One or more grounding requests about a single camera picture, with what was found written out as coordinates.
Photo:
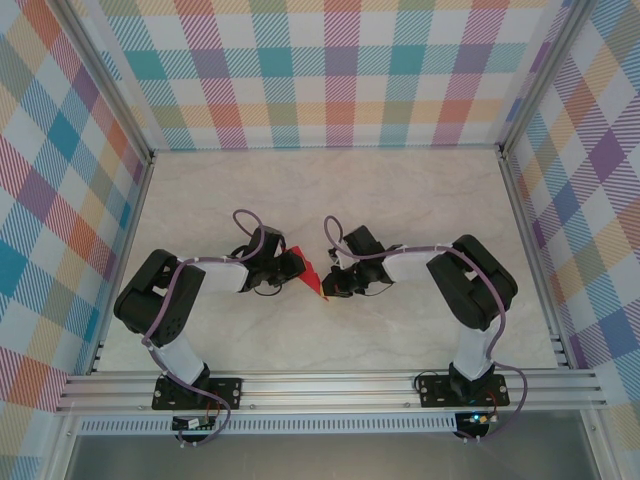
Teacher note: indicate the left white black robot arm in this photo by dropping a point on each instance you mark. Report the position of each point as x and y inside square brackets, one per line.
[155, 300]

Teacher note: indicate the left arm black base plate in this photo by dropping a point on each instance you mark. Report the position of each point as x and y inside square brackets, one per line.
[230, 392]

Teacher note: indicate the aluminium side frame rail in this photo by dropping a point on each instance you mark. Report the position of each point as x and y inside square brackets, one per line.
[525, 220]
[131, 225]

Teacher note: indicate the grey metal panel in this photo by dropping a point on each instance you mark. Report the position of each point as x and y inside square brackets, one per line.
[325, 457]

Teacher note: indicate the red square paper sheet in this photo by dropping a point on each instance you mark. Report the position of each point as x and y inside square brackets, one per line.
[312, 280]

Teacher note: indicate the aluminium frame post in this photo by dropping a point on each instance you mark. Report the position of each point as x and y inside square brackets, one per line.
[102, 75]
[539, 75]

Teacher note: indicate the aluminium mounting rail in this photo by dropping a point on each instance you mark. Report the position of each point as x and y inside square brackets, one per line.
[325, 392]

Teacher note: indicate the aluminium rear frame rail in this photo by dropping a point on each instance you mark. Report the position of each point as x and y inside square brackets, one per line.
[325, 149]

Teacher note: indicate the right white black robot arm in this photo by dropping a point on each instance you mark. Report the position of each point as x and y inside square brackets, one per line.
[475, 285]

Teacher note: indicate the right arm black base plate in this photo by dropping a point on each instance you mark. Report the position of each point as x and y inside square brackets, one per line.
[425, 395]

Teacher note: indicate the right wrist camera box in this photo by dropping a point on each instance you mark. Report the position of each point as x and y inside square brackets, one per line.
[341, 260]

